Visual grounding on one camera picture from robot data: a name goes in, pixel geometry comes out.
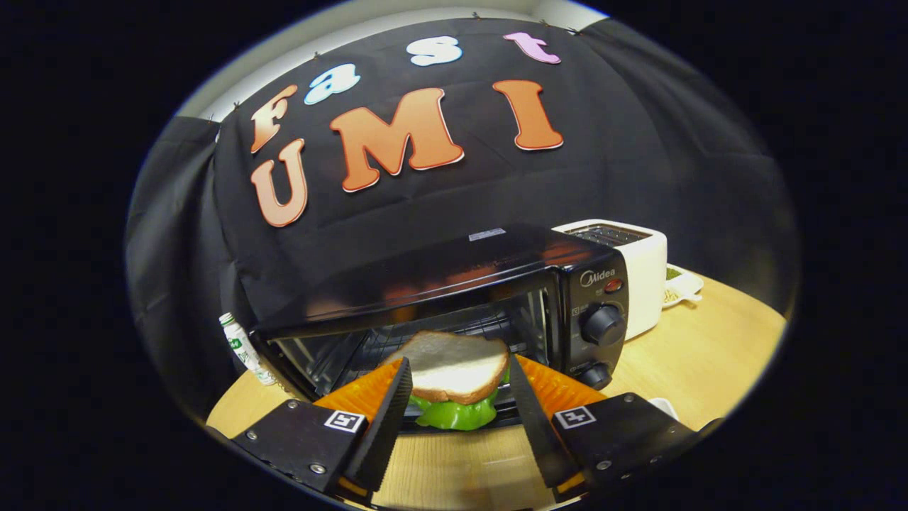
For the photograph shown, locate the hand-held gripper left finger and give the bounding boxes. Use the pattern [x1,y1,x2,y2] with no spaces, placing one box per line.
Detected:
[231,357,414,505]

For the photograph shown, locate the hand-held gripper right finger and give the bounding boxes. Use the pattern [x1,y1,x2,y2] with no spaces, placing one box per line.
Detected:
[509,353,721,502]

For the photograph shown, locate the sandwich with lettuce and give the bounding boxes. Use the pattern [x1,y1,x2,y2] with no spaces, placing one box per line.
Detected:
[383,330,512,432]

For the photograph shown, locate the black toaster oven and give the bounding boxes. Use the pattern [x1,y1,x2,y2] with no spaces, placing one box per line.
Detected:
[248,224,631,433]

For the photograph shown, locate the white bread toaster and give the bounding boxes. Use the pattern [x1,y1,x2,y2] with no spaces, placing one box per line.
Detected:
[551,219,669,342]

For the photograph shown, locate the white bottle green label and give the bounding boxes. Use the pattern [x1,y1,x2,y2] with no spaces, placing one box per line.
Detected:
[218,312,278,387]

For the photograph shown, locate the small white snack dish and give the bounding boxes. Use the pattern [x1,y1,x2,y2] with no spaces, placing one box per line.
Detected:
[663,264,705,309]

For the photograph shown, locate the black backdrop cloth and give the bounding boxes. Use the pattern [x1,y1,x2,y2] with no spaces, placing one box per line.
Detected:
[124,17,799,421]

